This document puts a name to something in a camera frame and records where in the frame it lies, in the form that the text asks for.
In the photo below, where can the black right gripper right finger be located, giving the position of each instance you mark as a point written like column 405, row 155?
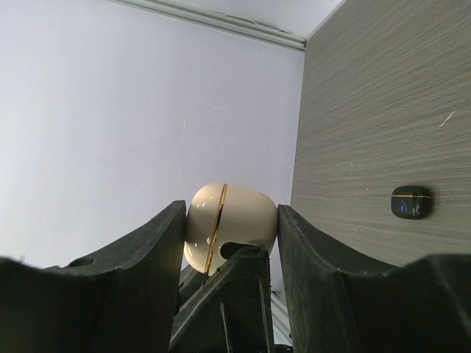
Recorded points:
column 340, row 300

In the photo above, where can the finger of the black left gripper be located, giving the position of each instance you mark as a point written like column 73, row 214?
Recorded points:
column 231, row 311

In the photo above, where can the black gold-trimmed earbud case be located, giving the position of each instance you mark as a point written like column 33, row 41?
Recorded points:
column 411, row 202

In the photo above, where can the beige earbud charging case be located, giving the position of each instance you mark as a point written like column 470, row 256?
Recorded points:
column 224, row 218

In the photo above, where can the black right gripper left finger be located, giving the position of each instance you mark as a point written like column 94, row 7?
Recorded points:
column 120, row 298

